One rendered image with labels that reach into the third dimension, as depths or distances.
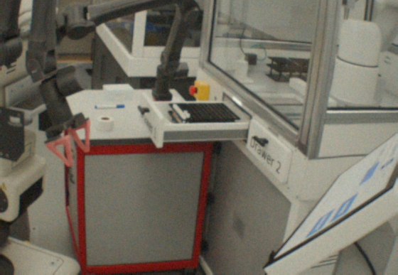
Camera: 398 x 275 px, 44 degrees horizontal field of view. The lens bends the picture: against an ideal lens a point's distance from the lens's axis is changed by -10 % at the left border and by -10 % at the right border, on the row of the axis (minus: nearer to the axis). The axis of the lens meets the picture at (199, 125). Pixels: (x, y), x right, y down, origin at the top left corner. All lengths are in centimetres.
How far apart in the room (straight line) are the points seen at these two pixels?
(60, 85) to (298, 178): 78
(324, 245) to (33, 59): 77
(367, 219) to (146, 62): 200
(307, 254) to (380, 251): 23
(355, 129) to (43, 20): 98
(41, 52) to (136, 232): 123
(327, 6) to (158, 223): 125
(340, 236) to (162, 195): 141
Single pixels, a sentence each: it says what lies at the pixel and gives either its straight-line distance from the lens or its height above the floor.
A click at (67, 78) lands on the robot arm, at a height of 120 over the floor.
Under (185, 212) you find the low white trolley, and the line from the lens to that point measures 230.
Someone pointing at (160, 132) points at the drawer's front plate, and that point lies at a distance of 181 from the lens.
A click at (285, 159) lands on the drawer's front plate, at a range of 166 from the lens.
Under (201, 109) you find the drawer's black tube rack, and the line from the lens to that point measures 200.
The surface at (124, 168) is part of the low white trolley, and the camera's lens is 213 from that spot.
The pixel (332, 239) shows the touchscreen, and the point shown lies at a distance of 92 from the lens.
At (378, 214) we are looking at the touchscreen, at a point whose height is 114.
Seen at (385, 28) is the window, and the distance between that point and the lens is 162.
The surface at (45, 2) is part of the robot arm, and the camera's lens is 122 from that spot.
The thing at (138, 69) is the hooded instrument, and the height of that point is 84.
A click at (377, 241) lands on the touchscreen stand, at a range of 111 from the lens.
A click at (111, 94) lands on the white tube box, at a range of 246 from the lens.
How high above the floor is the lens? 153
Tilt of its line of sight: 20 degrees down
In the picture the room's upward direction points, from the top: 6 degrees clockwise
